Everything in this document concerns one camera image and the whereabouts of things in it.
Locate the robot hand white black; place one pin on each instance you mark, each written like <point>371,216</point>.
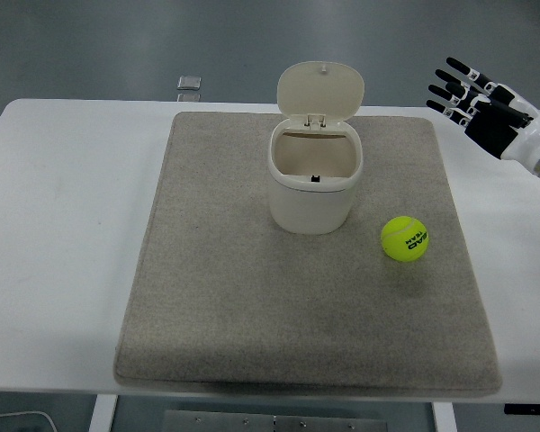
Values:
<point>522,135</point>

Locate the yellow-green tennis ball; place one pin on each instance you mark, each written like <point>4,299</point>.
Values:
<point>404,238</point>

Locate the cream bin with open lid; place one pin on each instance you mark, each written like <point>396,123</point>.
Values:
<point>316,153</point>

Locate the beige fabric mat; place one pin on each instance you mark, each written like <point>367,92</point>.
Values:
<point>303,265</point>

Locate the black table control panel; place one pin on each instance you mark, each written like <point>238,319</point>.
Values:
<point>531,409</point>

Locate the white table leg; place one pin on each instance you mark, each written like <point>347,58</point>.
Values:
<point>102,413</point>
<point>443,417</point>

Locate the silver floor socket plate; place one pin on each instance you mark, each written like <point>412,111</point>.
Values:
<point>189,82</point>

